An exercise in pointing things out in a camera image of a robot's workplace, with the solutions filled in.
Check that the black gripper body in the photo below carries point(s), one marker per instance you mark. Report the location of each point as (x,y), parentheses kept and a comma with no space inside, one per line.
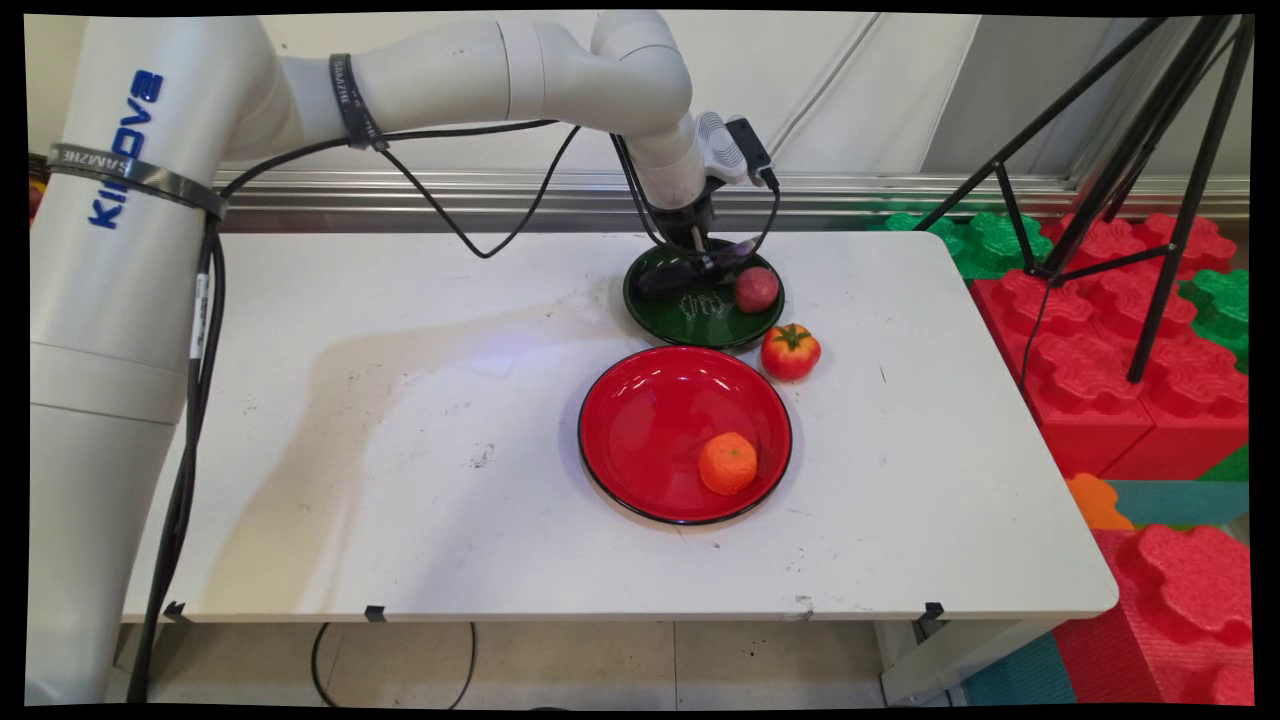
(688,215)

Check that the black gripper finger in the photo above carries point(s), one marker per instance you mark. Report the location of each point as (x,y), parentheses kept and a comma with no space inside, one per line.
(713,260)
(698,248)

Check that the dark purple toy eggplant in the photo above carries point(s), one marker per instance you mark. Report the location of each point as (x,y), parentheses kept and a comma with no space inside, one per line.
(665,277)

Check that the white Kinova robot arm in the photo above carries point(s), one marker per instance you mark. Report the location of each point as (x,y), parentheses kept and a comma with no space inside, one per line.
(110,320)

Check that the red toy apple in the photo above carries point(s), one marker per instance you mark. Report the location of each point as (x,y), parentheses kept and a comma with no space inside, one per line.
(757,289)

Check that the dark green plate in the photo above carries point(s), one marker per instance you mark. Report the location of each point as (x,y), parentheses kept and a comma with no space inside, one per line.
(700,320)

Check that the red toy tomato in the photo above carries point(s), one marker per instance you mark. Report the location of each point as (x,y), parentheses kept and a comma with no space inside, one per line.
(790,355)

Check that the red plate with black rim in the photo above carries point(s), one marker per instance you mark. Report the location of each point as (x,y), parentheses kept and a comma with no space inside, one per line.
(660,430)

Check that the orange toy mandarin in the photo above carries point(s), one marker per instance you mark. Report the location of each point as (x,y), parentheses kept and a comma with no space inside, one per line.
(727,464)

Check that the green foam block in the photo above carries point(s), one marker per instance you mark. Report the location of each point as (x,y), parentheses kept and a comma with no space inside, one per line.
(985,245)
(1220,310)

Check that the red foam block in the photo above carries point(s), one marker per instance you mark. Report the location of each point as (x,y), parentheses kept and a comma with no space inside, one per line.
(1180,610)
(1190,420)
(1060,350)
(1140,240)

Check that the black table edge clip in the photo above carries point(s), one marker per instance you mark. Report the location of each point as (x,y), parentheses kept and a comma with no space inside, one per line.
(932,612)
(375,613)
(176,612)

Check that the orange foam piece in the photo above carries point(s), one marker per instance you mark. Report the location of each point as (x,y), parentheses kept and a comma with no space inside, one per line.
(1095,503)

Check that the black tripod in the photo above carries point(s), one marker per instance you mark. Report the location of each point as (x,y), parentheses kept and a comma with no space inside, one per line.
(1170,150)

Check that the teal foam mat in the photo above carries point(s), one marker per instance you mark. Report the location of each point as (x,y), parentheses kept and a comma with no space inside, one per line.
(1180,503)

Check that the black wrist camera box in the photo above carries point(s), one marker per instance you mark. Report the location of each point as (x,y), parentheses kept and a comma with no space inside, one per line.
(752,150)

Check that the aluminium wall rail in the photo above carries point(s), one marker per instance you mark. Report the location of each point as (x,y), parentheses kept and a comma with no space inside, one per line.
(500,195)

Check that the white table leg frame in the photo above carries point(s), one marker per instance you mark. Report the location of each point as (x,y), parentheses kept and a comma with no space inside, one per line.
(930,665)

